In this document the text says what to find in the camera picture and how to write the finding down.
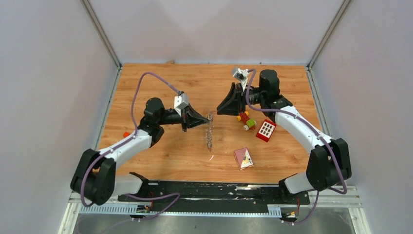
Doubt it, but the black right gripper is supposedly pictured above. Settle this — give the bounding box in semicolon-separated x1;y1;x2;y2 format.
216;82;266;116

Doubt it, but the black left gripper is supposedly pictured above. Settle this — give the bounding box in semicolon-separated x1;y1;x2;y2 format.
158;103;210;133

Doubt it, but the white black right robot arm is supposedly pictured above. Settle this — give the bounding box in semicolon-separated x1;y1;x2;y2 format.
217;68;352;204

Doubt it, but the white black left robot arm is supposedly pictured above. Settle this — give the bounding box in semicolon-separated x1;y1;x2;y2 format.
70;94;209;205

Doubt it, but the toy brick car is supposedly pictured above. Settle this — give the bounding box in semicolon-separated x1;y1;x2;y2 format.
237;111;257;131

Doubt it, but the red white toy brick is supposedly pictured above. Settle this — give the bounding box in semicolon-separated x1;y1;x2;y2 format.
256;119;277;142

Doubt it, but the playing card box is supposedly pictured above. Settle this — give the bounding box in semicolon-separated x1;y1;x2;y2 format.
234;147;254;170

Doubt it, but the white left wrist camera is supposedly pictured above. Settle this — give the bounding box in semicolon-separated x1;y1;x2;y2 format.
174;91;189;112

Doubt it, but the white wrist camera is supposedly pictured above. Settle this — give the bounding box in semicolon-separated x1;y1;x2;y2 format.
174;91;189;112
232;67;249;92

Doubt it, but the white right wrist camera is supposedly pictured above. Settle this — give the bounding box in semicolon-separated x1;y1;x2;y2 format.
232;67;249;92

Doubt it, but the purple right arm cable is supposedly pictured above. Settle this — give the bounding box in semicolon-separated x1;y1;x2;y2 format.
244;68;348;225

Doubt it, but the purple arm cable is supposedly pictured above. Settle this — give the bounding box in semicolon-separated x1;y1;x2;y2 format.
75;72;185;234
244;68;348;225

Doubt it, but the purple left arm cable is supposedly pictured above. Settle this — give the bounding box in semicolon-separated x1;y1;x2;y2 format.
75;72;185;234

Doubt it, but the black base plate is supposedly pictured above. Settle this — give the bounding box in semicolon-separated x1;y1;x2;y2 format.
138;180;310;213

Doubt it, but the slotted white cable duct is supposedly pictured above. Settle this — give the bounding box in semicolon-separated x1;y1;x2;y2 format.
79;204;282;218

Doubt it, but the aluminium frame rail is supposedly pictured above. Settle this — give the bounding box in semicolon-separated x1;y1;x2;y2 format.
317;186;362;208

